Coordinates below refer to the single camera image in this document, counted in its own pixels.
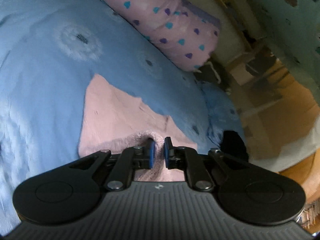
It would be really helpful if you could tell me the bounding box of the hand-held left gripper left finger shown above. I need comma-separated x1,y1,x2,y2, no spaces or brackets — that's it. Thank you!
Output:
69,139,157,192

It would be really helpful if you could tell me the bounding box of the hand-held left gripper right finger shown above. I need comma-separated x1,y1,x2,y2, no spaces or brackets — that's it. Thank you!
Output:
163,137,241,192

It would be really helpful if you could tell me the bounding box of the pink knitted cardigan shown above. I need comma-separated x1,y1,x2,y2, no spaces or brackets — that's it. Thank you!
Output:
78,74,200,183

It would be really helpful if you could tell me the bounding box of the black cloth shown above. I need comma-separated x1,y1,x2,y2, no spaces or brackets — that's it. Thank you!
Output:
219,129,250,161

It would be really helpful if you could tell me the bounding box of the blue pillow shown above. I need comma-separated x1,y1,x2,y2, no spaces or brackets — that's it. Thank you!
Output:
200,82,248,150

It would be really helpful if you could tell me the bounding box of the blue floral bed sheet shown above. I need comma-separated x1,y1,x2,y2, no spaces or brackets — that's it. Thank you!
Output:
0,0,225,230

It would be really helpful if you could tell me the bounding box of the pink heart-print quilt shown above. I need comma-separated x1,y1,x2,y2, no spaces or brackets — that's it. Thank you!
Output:
92,0,222,72

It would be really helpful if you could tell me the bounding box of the teal patterned curtain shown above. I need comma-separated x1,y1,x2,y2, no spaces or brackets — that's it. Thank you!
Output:
235,0,320,64

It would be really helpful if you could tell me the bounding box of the dark cloth with white strings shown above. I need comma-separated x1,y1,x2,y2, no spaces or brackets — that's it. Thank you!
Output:
194,61,234,94

